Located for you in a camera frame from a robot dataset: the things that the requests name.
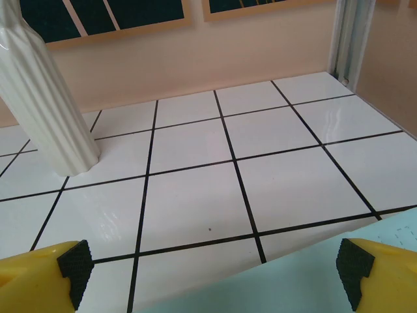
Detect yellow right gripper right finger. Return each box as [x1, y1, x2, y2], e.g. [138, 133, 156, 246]
[336, 237, 417, 313]

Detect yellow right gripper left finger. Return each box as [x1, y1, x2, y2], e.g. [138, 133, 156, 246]
[0, 240, 95, 313]

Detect light blue cloth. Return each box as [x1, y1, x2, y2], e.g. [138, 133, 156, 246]
[135, 204, 417, 313]

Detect white ribbed vase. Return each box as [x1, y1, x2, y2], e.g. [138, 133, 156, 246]
[0, 0, 101, 177]

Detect dark panel pink oval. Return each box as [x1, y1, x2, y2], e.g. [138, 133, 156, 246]
[203, 0, 338, 23]

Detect aluminium frame post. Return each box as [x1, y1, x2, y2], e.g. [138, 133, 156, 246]
[328, 0, 375, 89]

